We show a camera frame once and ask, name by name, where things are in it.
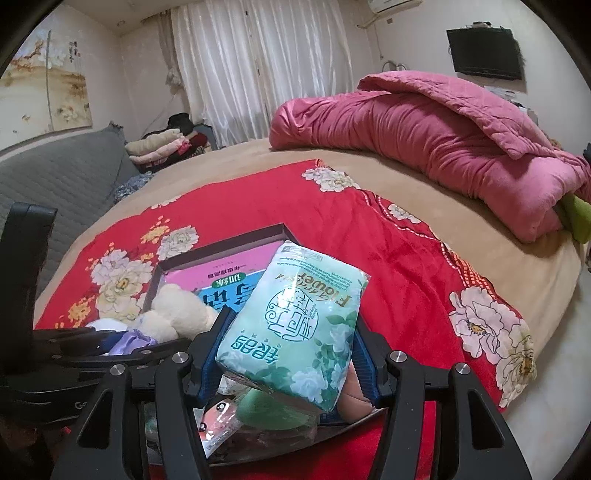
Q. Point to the green floral tissue packet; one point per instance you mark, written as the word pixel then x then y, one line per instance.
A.
pixel 295 323

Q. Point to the beige bed sheet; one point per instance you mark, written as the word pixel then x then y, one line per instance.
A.
pixel 508 258

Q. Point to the cream plush toy purple dress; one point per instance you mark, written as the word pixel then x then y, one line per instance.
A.
pixel 180 309

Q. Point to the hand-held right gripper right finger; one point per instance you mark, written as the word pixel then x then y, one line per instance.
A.
pixel 369 378

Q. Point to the peach makeup sponge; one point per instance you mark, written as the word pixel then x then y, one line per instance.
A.
pixel 353 392

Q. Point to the green makeup sponge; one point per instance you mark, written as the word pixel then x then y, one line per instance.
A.
pixel 272 410

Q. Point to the blue patterned cloth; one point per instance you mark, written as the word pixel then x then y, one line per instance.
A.
pixel 134 187

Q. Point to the dark clothing pile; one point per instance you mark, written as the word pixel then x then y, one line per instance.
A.
pixel 194 134

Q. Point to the grey quilted headboard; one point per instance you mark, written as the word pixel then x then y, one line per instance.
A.
pixel 69 175

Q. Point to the black wall television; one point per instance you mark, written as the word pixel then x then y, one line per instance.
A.
pixel 485 50

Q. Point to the green cloth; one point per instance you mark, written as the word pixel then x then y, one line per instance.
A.
pixel 577 217

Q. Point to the red floral blanket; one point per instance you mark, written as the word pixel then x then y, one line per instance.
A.
pixel 406 277

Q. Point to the white air conditioner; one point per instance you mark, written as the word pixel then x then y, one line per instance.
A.
pixel 392 4

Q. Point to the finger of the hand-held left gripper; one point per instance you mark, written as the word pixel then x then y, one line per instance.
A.
pixel 69 339
pixel 92 361

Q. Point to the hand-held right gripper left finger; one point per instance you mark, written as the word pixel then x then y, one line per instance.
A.
pixel 217 355

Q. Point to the white curtain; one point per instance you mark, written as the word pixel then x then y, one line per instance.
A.
pixel 258 69

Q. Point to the yellow white wet wipes packet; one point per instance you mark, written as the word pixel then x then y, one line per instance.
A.
pixel 217 427

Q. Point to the pink quilt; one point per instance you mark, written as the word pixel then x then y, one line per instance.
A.
pixel 438 138

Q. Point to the wall painting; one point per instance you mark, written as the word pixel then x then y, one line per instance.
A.
pixel 41 92

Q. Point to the pink folded blanket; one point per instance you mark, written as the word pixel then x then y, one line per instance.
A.
pixel 161 154

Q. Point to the dark cardboard box pink inside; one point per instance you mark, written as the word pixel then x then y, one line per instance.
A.
pixel 221 263

